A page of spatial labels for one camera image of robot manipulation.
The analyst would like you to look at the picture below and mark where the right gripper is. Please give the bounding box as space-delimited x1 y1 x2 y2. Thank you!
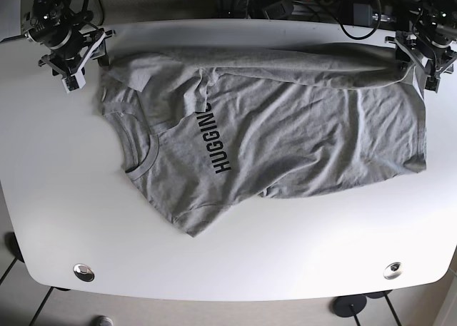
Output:
24 1 115 79

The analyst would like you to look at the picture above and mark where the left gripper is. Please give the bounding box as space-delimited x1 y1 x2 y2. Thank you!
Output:
384 10 456 78

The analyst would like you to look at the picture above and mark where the grey printed T-shirt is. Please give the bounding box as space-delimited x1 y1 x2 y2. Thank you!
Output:
99 44 426 236

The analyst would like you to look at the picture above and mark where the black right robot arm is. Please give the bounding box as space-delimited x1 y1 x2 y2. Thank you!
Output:
23 0 115 92

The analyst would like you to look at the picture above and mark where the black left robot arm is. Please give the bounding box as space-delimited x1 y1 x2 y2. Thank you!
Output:
387 0 456 91

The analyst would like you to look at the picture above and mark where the black power adapter box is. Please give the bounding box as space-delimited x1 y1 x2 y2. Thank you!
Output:
353 3 378 27

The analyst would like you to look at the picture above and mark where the right silver table grommet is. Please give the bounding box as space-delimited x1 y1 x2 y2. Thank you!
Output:
383 262 403 280

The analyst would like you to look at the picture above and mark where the silver table grommet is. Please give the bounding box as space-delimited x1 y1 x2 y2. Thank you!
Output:
73 263 95 282
383 262 403 280

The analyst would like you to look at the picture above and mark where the left silver table grommet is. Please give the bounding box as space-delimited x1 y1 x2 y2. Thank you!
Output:
73 263 95 282

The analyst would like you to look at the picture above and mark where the black round stand base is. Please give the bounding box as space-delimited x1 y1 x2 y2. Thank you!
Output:
331 295 367 318

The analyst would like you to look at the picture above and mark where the left grey shoe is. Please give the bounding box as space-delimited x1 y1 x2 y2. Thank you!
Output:
93 315 114 326

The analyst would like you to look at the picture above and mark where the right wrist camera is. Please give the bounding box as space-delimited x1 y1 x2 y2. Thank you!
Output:
61 71 86 93

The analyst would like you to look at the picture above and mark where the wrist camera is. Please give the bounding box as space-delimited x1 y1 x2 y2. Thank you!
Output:
61 71 86 93
425 76 441 93

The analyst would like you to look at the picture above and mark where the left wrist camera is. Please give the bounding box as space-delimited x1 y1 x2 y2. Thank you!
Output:
425 76 441 93

